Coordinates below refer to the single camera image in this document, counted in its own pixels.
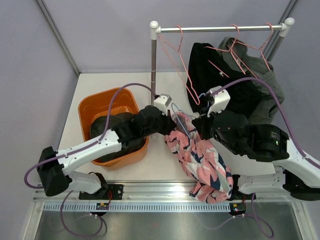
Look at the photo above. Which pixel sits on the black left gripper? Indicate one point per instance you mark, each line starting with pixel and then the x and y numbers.
pixel 169 125

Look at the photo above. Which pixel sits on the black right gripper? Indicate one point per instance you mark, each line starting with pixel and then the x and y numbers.
pixel 201 123

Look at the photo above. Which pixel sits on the blue wire hanger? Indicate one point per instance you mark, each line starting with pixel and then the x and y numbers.
pixel 184 128

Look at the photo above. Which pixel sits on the black shorts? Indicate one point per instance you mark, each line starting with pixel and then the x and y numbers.
pixel 207 69

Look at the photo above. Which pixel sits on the pink shark print shorts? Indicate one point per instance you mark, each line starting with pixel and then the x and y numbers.
pixel 200 160

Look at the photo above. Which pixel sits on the olive green shorts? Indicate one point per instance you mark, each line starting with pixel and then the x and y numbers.
pixel 98 126

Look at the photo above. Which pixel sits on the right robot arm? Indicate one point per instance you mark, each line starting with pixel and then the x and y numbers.
pixel 296 173

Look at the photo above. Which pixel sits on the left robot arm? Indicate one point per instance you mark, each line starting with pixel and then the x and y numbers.
pixel 57 169

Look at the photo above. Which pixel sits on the grey green shorts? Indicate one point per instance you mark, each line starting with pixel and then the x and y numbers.
pixel 241 62

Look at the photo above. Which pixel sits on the orange plastic laundry basket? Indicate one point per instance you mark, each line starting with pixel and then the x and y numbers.
pixel 97 105

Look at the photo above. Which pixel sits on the metal clothes rack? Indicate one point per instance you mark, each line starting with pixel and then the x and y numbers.
pixel 156 31

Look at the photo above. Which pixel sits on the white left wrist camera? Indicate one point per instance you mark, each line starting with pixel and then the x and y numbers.
pixel 162 102

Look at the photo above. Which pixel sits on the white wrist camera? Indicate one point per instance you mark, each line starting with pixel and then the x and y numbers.
pixel 162 102
pixel 218 99

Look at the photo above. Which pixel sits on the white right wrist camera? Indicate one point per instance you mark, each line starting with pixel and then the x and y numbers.
pixel 218 99

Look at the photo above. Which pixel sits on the aluminium mounting rail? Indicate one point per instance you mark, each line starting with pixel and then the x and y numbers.
pixel 153 192

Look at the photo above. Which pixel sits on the right aluminium frame post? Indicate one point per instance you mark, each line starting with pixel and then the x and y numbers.
pixel 275 41

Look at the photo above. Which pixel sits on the aluminium frame post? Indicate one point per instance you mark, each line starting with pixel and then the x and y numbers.
pixel 57 35
pixel 275 41

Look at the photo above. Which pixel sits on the white slotted cable duct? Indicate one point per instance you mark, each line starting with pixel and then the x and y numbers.
pixel 147 207

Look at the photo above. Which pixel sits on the left aluminium frame post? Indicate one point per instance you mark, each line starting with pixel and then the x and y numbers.
pixel 57 35

